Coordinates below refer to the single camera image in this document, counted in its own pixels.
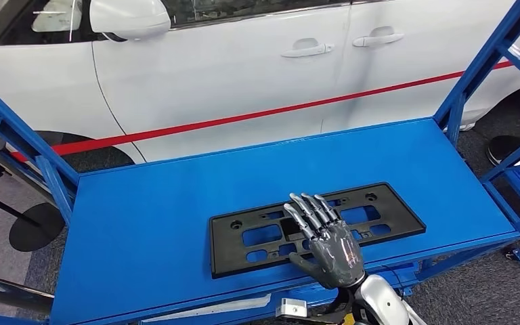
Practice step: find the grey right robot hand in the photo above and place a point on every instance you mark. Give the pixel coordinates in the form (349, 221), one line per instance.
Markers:
(336, 255)

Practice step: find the black license plate frame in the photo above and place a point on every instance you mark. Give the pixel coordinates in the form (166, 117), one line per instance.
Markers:
(224, 251)

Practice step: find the blue metal shelf rack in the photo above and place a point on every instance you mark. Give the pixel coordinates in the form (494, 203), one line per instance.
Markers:
(152, 215)

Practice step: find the red barrier belt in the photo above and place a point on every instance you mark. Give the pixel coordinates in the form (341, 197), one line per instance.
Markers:
(242, 117)

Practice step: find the white car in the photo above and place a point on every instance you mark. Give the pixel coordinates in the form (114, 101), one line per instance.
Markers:
(219, 89)

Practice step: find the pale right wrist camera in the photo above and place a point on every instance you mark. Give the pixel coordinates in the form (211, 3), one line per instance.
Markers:
(291, 308)

